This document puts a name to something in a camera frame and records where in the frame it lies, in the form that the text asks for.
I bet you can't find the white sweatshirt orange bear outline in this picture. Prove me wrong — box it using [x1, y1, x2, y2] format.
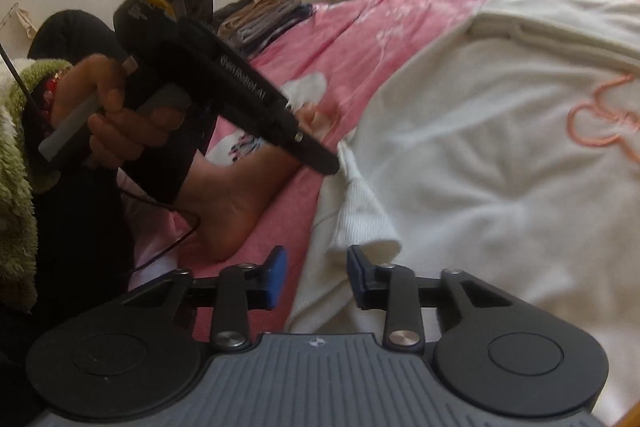
[285, 0, 639, 424]

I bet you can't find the stack of folded clothes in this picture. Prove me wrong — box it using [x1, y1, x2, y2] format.
[212, 0, 314, 60]

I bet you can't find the black cable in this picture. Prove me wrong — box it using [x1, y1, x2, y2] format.
[119, 190, 202, 275]

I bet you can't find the person's left hand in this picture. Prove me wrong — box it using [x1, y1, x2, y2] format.
[50, 54, 183, 169]

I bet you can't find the green sleeve forearm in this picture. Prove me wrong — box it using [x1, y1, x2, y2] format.
[1, 65, 60, 309]

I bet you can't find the bare foot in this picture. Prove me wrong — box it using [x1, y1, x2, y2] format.
[177, 98, 342, 263]

